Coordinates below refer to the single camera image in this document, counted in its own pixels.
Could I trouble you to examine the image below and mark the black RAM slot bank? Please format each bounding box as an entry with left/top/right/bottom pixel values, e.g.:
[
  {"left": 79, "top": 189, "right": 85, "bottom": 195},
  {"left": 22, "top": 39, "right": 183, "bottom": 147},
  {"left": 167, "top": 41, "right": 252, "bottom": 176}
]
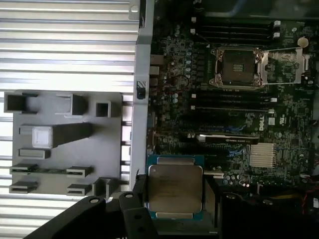
[
  {"left": 190, "top": 92, "right": 278, "bottom": 112},
  {"left": 190, "top": 15, "right": 282, "bottom": 43}
]

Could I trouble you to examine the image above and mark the silver CPU green edge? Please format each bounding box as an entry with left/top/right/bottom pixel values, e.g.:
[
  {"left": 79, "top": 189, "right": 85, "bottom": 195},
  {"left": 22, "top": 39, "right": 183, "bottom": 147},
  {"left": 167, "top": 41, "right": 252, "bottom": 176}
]
[{"left": 145, "top": 154, "right": 206, "bottom": 216}]

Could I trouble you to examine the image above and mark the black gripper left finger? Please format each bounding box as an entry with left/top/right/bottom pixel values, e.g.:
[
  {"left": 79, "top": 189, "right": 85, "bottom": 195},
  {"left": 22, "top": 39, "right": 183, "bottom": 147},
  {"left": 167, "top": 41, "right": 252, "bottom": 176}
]
[{"left": 22, "top": 171, "right": 160, "bottom": 239}]

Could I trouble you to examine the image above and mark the CPU socket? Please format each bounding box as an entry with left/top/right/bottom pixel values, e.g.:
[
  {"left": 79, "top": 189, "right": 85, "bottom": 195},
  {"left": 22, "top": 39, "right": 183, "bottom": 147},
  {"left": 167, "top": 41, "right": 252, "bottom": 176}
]
[{"left": 209, "top": 46, "right": 265, "bottom": 88}]

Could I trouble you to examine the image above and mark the grey parts rack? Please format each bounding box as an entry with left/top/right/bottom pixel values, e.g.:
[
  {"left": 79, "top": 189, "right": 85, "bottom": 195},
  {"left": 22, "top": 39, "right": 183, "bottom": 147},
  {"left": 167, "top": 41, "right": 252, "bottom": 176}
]
[{"left": 3, "top": 91, "right": 126, "bottom": 200}]

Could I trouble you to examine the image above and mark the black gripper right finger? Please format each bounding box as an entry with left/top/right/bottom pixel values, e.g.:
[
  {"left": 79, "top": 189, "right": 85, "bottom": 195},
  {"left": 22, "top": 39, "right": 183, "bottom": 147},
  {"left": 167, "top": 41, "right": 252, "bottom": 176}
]
[{"left": 202, "top": 174, "right": 312, "bottom": 239}]

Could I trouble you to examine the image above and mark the black open PC case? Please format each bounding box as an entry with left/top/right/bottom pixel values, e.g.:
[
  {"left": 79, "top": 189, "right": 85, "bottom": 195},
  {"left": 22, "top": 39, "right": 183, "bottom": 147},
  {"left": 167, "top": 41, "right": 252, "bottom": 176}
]
[{"left": 128, "top": 0, "right": 319, "bottom": 239}]

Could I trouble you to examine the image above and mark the black graphics card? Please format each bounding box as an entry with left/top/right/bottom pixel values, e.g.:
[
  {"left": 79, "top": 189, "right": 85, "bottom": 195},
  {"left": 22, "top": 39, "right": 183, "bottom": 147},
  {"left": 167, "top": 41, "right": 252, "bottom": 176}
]
[{"left": 195, "top": 133, "right": 260, "bottom": 145}]

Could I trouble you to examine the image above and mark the wire locking lever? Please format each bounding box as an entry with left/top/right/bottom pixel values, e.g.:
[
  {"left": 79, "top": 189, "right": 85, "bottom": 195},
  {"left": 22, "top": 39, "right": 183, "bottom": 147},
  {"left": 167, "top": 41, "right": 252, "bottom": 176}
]
[{"left": 266, "top": 46, "right": 301, "bottom": 53}]

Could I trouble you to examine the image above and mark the red wire bundle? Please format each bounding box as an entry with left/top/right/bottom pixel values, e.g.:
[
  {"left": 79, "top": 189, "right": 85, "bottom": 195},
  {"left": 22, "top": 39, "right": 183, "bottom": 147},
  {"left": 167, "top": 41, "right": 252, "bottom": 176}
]
[{"left": 300, "top": 189, "right": 319, "bottom": 221}]

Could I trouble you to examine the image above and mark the silver chipset heat sink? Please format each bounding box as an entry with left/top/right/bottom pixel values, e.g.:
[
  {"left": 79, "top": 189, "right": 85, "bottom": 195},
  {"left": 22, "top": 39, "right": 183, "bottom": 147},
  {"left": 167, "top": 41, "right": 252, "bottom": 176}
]
[{"left": 249, "top": 143, "right": 278, "bottom": 173}]

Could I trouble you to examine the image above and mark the metal socket cover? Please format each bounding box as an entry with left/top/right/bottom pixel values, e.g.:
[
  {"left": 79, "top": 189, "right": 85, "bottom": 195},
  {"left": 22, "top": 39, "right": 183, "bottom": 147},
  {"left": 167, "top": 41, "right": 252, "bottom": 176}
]
[{"left": 259, "top": 46, "right": 310, "bottom": 86}]

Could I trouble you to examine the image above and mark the green motherboard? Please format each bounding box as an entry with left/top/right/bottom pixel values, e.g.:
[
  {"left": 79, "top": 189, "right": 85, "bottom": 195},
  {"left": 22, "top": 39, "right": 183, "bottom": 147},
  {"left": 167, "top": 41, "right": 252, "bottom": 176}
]
[{"left": 149, "top": 0, "right": 319, "bottom": 194}]

